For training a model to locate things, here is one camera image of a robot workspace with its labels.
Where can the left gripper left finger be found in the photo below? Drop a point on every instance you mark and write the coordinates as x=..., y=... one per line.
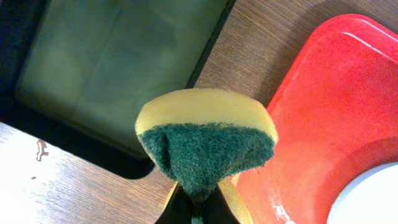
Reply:
x=178, y=209

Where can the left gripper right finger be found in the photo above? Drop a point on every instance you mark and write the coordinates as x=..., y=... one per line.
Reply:
x=216, y=210

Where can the green yellow sponge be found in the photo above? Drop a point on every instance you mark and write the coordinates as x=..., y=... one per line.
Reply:
x=201, y=137

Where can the white plate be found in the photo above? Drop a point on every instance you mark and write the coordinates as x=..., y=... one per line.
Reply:
x=371, y=198

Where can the red plastic tray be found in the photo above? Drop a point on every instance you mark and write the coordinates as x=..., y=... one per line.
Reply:
x=336, y=117

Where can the black water tray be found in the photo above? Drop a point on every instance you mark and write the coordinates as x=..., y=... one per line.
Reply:
x=76, y=73

